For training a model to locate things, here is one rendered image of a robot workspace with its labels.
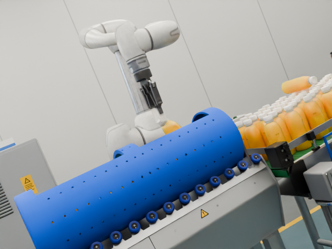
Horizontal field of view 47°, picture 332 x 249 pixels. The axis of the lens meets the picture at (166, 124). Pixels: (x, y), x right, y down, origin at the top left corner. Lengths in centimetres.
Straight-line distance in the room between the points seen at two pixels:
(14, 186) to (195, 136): 175
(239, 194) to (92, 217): 61
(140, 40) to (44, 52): 277
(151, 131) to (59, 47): 246
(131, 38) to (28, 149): 155
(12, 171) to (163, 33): 170
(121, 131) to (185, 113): 253
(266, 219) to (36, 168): 178
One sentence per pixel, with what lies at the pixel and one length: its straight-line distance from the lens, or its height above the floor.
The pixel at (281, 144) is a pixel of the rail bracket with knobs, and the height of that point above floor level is 100.
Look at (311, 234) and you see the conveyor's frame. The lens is 229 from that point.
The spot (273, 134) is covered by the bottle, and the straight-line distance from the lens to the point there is 166.
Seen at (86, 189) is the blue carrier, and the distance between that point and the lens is 133.
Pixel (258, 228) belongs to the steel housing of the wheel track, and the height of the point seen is 69.
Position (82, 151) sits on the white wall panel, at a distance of 419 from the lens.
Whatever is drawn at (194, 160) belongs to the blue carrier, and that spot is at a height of 108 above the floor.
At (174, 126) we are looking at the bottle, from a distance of 161.
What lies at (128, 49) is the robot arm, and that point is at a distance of 159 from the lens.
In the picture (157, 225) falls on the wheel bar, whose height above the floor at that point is 93.
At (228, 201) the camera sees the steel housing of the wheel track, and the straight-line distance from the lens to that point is 155.
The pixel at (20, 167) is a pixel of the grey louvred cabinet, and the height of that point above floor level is 129.
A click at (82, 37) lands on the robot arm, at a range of 209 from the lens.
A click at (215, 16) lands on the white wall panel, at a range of 487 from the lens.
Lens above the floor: 135
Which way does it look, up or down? 4 degrees down
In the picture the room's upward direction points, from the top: 23 degrees counter-clockwise
